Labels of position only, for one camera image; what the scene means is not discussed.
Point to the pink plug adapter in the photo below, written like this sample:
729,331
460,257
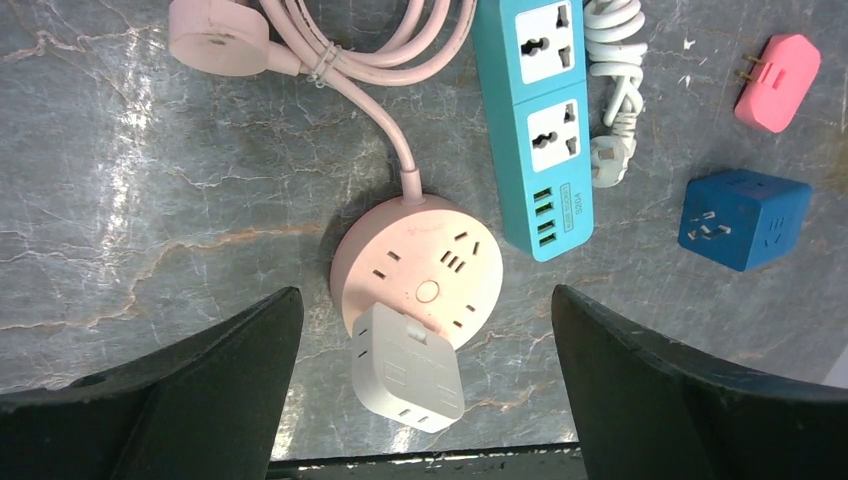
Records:
778,82

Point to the teal power strip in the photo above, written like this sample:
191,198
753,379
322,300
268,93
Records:
532,72

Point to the dark blue cube socket adapter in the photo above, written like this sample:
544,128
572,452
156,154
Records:
743,219

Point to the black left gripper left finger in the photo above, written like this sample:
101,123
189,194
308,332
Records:
205,407

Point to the round pink socket hub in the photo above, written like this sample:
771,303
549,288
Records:
433,262

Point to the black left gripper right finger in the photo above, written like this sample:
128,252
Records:
648,407

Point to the white square plug adapter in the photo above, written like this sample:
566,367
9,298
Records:
405,372

